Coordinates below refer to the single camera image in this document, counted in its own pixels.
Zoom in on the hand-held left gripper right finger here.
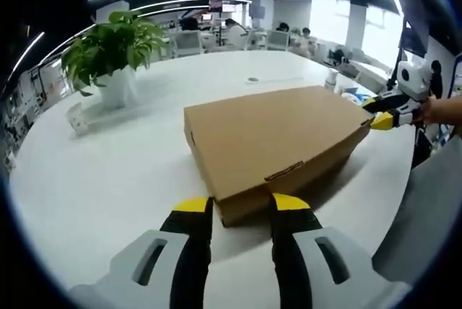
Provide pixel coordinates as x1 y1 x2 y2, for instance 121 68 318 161
269 192 414 309

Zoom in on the green plant in white pot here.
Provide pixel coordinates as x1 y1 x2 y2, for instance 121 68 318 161
59 10 167 110

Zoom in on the white table cable cover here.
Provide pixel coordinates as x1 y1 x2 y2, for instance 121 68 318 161
240 75 305 85

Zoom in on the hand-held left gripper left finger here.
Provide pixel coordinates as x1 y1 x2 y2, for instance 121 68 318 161
66 196 214 309

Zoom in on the brown cardboard shoe box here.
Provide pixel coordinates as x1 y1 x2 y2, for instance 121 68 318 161
183 84 376 229

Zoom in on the wall display screen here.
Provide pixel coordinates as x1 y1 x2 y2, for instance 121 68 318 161
208 0 236 13

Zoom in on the small pale cup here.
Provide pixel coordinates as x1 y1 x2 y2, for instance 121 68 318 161
66 102 90 136

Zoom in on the white soft wipes pack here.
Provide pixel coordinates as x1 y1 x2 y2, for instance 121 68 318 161
339 84 372 105

